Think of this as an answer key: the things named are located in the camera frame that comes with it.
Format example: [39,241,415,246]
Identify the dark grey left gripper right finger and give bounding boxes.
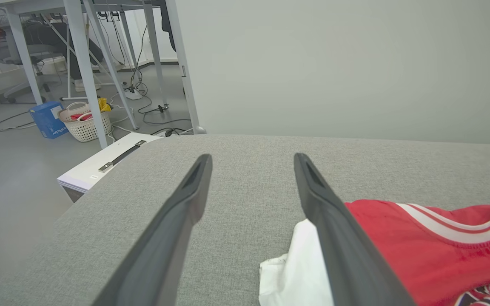
[293,153,416,306]

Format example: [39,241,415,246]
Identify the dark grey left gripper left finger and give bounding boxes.
[92,153,213,306]

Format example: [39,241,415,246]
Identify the red white basketball jersey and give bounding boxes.
[259,198,490,306]

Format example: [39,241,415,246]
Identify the white plastic laundry basket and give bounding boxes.
[58,102,113,142]

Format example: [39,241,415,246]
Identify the blue cardboard box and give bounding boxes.
[29,100,69,140]

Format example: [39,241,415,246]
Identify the light grey partition panel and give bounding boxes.
[163,0,490,146]

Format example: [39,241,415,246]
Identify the white metal desk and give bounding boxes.
[0,0,170,150]

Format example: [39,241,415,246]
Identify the grey office chair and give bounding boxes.
[0,25,68,105]

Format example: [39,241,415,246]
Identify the seated person dark trousers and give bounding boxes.
[0,3,102,93]

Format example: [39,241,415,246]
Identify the white case with black handle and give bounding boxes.
[56,132,163,203]

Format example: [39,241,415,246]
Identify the black power cable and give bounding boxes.
[129,25,194,136]

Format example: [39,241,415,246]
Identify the grey cable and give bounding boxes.
[0,86,38,133]

